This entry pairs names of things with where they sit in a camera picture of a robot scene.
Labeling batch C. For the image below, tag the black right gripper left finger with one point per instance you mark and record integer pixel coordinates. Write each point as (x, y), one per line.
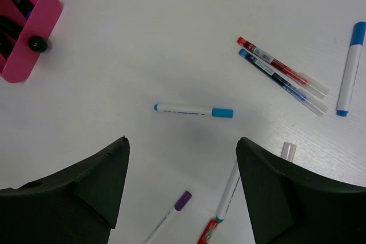
(79, 204)

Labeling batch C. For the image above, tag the pink drawer tray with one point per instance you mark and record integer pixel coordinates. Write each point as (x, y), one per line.
(17, 60)

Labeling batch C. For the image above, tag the purple cap white marker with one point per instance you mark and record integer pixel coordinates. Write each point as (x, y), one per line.
(176, 208)

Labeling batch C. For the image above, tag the teal cap white marker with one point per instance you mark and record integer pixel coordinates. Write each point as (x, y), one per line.
(228, 194)

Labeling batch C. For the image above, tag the blue cap white marker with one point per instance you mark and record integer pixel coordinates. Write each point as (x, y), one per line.
(350, 70)

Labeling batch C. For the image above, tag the purple highlighter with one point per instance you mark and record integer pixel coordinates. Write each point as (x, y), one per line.
(24, 6)

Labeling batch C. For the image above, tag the black round drawer knob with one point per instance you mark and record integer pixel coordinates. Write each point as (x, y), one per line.
(37, 44)

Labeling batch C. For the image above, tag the light blue cap marker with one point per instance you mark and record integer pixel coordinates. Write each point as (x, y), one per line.
(193, 110)

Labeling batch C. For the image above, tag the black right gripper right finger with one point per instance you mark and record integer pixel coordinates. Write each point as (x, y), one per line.
(290, 204)

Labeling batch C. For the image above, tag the blue gel pen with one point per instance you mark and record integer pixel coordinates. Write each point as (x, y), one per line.
(299, 94)

